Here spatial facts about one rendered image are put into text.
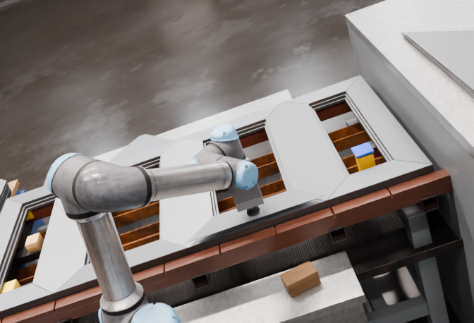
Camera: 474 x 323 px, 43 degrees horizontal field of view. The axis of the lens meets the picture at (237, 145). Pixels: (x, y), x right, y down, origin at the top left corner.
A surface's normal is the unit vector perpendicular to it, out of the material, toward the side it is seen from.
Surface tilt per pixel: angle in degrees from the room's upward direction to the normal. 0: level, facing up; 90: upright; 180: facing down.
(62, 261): 0
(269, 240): 90
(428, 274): 90
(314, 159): 0
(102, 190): 63
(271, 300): 0
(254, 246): 90
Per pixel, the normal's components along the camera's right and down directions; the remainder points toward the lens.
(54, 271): -0.31, -0.82
